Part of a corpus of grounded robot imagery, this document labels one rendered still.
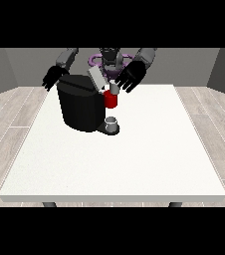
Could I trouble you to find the small grey cup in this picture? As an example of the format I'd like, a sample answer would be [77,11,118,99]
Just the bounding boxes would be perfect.
[105,116,119,131]

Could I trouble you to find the small grey coffee pod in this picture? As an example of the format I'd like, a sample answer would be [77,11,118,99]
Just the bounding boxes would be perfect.
[109,83,120,95]

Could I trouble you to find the red pod holder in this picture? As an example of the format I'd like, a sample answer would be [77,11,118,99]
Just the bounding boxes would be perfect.
[103,89,119,110]

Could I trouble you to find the pale grey machine lid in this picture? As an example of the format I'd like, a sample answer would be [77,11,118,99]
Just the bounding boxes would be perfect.
[87,65,110,92]

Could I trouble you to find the grey robot trunk purple rings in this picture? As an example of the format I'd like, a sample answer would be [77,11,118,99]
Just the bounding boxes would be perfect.
[88,48,135,80]

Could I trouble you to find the black coffee machine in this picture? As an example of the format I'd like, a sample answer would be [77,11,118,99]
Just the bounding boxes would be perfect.
[56,73,121,136]

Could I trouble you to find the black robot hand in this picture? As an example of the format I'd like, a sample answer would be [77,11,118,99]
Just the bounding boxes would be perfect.
[114,60,148,95]
[41,65,70,93]

